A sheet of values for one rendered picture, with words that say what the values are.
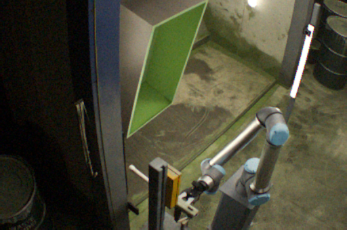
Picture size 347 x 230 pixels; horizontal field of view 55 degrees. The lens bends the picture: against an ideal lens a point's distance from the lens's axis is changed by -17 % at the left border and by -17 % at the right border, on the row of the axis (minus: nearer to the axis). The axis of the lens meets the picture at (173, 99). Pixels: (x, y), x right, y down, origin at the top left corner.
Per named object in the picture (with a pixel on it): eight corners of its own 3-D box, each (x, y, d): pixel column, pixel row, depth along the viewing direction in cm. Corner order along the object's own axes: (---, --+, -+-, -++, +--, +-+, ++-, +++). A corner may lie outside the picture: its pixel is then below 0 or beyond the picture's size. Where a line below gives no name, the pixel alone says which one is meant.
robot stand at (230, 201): (253, 224, 313) (273, 184, 271) (232, 245, 295) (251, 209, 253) (227, 207, 327) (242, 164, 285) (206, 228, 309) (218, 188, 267)
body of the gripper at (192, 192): (192, 205, 211) (206, 193, 218) (194, 197, 206) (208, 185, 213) (182, 198, 215) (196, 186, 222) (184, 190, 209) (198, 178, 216)
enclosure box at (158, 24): (98, 112, 333) (115, 1, 245) (144, 80, 369) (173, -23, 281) (126, 138, 323) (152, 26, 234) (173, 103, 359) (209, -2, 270)
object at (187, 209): (194, 227, 209) (200, 209, 194) (189, 233, 206) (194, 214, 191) (133, 183, 231) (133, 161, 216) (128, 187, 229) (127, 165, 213)
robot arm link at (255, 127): (268, 94, 212) (195, 163, 245) (274, 109, 202) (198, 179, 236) (281, 102, 217) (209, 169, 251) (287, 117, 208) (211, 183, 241)
